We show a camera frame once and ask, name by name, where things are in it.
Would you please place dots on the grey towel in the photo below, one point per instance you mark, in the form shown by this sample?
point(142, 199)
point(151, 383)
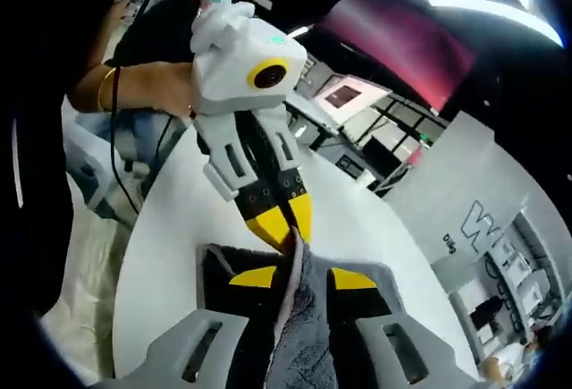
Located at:
point(304, 340)

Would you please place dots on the open laptop with pink display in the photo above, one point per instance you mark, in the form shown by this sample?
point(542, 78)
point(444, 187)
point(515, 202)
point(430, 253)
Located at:
point(353, 94)

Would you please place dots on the black backpack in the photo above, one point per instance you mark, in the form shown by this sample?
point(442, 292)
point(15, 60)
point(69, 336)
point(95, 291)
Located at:
point(485, 315)

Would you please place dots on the white plastic chair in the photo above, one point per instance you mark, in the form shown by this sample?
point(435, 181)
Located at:
point(89, 170)

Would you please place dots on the grey storage shelf unit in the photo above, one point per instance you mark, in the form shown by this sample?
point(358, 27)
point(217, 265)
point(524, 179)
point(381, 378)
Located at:
point(514, 273)

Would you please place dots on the row of white storage bins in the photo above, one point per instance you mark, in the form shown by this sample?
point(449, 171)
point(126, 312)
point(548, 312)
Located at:
point(527, 290)

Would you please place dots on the grey printed partition panel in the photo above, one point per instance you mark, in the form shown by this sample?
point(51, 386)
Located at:
point(469, 183)

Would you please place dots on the person's black shirt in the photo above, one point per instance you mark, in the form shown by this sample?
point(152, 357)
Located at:
point(36, 183)

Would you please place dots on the curved ceiling light strip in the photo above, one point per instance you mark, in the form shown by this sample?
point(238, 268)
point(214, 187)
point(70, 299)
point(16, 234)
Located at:
point(491, 11)

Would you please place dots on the large red wall screen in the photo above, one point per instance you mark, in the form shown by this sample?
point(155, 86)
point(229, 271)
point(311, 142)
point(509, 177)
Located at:
point(402, 44)

